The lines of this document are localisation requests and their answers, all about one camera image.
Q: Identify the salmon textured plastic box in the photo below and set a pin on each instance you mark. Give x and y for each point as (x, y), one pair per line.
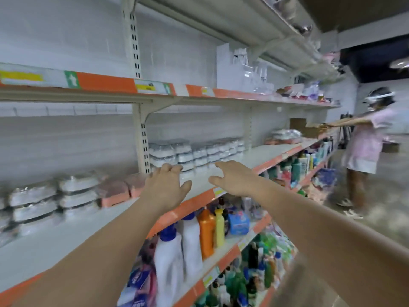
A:
(115, 193)

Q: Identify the white pen organizer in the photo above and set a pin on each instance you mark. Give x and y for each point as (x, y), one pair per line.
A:
(239, 70)

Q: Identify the wide orange plastic bottle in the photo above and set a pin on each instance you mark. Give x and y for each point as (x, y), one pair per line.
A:
(206, 233)

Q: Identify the person's left hand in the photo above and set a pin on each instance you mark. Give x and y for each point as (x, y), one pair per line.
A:
(165, 187)

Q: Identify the yellow plastic bottle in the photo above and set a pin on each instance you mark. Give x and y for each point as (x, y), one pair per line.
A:
(219, 228)

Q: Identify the blue product pack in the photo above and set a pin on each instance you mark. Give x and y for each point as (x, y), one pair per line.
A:
(239, 223)

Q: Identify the green plastic packets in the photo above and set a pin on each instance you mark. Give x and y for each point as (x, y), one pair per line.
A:
(255, 271)

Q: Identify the stacks of grey-lid soap dishes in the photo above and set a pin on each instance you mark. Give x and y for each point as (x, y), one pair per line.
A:
(192, 153)

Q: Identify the round ceiling light panel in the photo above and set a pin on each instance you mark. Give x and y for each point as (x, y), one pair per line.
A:
(401, 62)

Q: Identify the white jug blue cap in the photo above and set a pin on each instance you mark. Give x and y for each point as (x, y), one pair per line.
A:
(192, 245)
(169, 268)

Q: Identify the pink plastic item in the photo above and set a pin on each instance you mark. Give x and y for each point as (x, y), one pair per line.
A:
(331, 57)

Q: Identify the orange lid plastic box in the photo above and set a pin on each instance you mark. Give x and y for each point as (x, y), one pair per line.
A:
(137, 183)

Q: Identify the orange metal store shelving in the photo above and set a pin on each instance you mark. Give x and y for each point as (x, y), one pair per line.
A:
(102, 83)

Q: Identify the pile of soap dishes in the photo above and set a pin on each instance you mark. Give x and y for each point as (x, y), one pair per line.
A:
(284, 136)

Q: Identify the person's right forearm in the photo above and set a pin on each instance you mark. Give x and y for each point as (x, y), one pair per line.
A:
(339, 239)

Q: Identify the row of assorted bottles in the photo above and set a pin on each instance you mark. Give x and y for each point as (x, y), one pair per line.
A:
(303, 166)

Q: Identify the pink tub of blue packets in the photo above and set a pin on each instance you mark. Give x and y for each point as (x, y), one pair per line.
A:
(137, 287)

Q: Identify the person's right hand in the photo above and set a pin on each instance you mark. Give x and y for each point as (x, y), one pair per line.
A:
(235, 179)

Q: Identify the person's left forearm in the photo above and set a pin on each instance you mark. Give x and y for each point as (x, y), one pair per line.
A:
(89, 259)

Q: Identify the stacks of clear-lid soap dishes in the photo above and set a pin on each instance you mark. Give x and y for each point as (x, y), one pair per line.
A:
(51, 201)

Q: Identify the white label green arrow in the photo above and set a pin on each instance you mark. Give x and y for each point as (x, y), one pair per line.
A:
(153, 87)
(38, 76)

